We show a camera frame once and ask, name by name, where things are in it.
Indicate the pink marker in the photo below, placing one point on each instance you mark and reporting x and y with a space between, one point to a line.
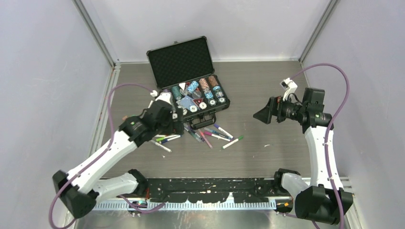
205 139

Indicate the green cap white marker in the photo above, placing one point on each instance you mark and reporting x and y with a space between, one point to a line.
233 142

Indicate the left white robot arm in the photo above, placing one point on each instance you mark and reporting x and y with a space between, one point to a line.
82 187

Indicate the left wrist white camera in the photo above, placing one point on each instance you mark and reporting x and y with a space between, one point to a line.
163 96

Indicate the magenta cap white marker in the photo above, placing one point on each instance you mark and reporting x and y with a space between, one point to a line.
217 136

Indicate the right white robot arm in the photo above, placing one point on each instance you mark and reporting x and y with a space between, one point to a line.
324 199

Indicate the dark green marker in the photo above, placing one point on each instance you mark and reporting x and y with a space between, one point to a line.
192 134

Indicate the light blue marker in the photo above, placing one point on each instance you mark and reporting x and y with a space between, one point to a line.
214 132

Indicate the dark purple marker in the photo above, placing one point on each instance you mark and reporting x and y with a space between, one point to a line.
193 131

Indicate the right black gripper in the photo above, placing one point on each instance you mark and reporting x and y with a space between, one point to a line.
275 107

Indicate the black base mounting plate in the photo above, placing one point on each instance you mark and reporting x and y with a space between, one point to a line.
212 190

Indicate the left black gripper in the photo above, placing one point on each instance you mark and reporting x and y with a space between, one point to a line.
175 127

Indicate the purple cap white marker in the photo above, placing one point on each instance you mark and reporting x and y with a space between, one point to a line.
223 131

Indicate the black poker chip case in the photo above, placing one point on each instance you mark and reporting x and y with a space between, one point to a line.
186 70

